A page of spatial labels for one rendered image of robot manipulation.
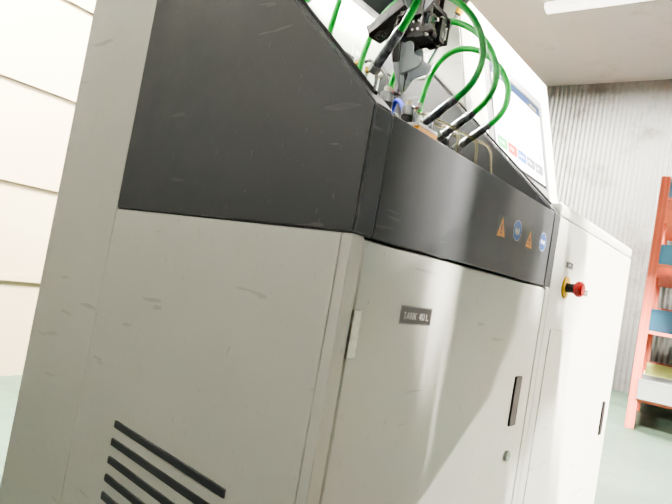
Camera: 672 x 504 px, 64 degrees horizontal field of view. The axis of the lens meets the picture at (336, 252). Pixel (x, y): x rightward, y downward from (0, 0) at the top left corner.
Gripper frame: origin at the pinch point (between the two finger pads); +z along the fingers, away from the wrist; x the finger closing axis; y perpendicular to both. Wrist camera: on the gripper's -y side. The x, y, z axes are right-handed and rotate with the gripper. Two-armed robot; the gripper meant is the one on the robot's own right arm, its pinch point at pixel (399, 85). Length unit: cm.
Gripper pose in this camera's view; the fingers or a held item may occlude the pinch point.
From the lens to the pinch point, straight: 112.2
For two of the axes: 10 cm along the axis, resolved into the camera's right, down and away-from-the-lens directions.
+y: 7.5, 1.0, -6.5
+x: 6.4, 1.4, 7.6
